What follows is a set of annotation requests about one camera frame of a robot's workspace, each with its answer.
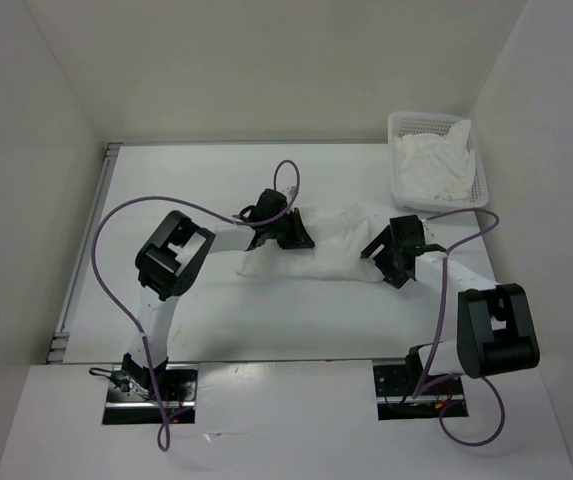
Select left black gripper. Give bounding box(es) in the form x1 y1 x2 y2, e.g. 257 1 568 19
266 208 314 250

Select white pleated skirt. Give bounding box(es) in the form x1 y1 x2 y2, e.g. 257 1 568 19
236 204 384 283

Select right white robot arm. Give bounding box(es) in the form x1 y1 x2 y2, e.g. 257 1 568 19
361 215 541 396

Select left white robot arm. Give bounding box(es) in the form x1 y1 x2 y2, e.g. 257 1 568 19
122 189 315 400

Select white skirts in basket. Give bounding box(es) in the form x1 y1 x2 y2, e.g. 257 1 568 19
393 120 476 201

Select white perforated plastic basket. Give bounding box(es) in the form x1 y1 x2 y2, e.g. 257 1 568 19
388 112 489 212

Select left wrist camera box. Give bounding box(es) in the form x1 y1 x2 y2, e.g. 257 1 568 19
282 186 297 198

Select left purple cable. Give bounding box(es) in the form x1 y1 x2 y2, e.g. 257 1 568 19
90 159 301 451

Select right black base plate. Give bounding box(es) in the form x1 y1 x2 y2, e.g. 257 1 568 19
372 359 469 421

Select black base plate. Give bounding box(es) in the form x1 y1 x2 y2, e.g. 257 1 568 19
90 363 199 426
372 359 469 421

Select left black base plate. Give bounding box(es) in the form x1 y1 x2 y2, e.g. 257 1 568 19
90 363 199 426

